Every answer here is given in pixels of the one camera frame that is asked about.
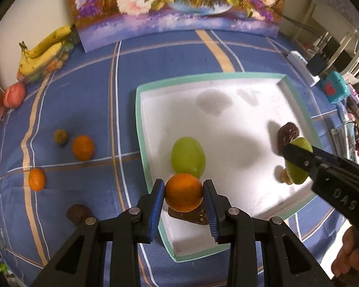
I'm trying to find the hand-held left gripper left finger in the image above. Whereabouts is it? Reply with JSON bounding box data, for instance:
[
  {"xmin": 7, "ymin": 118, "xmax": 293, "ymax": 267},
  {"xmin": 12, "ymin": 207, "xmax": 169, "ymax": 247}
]
[{"xmin": 30, "ymin": 179, "xmax": 166, "ymax": 287}]

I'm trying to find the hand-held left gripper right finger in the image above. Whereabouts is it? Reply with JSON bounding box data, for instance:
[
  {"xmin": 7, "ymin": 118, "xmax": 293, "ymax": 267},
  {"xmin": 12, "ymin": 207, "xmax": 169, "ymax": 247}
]
[{"xmin": 202, "ymin": 179, "xmax": 332, "ymax": 287}]

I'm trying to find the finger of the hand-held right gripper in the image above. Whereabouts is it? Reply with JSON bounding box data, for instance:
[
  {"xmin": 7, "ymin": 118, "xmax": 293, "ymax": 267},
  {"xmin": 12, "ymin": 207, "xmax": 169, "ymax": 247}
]
[
  {"xmin": 310, "ymin": 145, "xmax": 344, "ymax": 165},
  {"xmin": 283, "ymin": 143, "xmax": 320, "ymax": 183}
]

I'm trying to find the green pear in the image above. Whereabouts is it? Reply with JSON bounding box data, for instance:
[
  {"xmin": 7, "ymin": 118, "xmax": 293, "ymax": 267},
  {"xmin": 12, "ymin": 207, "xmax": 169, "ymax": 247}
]
[{"xmin": 284, "ymin": 138, "xmax": 314, "ymax": 185}]

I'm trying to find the small brown longan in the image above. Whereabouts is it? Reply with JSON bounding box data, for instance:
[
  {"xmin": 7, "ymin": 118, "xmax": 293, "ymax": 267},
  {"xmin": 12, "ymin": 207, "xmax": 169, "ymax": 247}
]
[
  {"xmin": 53, "ymin": 129, "xmax": 69, "ymax": 146},
  {"xmin": 280, "ymin": 169, "xmax": 294, "ymax": 185}
]

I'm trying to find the small orange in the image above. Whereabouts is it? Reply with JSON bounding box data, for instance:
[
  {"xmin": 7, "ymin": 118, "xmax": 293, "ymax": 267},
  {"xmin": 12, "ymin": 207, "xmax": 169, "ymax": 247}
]
[
  {"xmin": 72, "ymin": 135, "xmax": 95, "ymax": 161},
  {"xmin": 28, "ymin": 168, "xmax": 46, "ymax": 192},
  {"xmin": 164, "ymin": 173, "xmax": 204, "ymax": 213}
]

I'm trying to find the green apple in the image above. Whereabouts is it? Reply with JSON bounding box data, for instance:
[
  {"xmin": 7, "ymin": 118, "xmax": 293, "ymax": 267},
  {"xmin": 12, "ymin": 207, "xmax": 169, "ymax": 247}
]
[{"xmin": 171, "ymin": 137, "xmax": 206, "ymax": 177}]

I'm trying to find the white tray with teal rim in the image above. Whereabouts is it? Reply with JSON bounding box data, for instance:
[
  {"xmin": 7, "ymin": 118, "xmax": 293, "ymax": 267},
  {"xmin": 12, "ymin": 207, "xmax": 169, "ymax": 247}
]
[{"xmin": 135, "ymin": 72, "xmax": 319, "ymax": 262}]

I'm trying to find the person's right hand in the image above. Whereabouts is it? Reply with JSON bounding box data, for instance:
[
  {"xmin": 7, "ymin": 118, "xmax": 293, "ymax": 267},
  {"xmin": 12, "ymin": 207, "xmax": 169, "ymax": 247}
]
[{"xmin": 331, "ymin": 225, "xmax": 359, "ymax": 279}]

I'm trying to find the teal plastic box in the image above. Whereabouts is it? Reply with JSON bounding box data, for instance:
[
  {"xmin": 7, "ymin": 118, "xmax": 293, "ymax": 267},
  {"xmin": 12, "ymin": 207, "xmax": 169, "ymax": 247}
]
[{"xmin": 321, "ymin": 71, "xmax": 349, "ymax": 105}]

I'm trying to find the black charger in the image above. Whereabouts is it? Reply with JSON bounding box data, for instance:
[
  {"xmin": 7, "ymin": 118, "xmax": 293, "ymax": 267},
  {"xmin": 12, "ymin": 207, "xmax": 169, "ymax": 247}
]
[{"xmin": 306, "ymin": 52, "xmax": 328, "ymax": 76}]

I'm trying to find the white power strip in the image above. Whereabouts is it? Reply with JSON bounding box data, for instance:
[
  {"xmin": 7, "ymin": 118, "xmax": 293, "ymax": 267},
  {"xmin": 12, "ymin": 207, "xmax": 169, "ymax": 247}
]
[{"xmin": 286, "ymin": 51, "xmax": 320, "ymax": 88}]

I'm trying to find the blue plaid tablecloth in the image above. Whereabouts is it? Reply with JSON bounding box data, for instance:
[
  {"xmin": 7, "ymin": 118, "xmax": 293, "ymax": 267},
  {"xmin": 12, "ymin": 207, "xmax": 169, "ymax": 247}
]
[{"xmin": 0, "ymin": 28, "xmax": 359, "ymax": 287}]

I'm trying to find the glass fruit bowl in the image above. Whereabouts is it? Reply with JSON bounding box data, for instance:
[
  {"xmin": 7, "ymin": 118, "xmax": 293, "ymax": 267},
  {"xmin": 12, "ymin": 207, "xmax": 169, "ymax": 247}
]
[{"xmin": 18, "ymin": 40, "xmax": 75, "ymax": 83}]

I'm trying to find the red peach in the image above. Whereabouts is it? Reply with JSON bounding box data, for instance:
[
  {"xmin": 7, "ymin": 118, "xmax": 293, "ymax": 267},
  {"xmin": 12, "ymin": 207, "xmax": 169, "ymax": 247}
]
[{"xmin": 3, "ymin": 83, "xmax": 27, "ymax": 109}]

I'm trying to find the yellow banana bunch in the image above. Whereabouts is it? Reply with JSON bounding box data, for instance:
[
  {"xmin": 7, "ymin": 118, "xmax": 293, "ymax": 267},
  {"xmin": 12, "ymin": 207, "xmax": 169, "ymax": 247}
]
[{"xmin": 17, "ymin": 25, "xmax": 73, "ymax": 77}]

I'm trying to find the flower painting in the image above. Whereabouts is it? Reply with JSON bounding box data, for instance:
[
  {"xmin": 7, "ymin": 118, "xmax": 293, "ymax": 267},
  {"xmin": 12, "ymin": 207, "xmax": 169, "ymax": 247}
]
[{"xmin": 65, "ymin": 0, "xmax": 288, "ymax": 55}]

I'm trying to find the black charger cable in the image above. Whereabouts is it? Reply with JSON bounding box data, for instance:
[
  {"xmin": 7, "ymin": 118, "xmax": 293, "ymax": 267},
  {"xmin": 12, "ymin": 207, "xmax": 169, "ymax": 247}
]
[{"xmin": 253, "ymin": 0, "xmax": 330, "ymax": 55}]

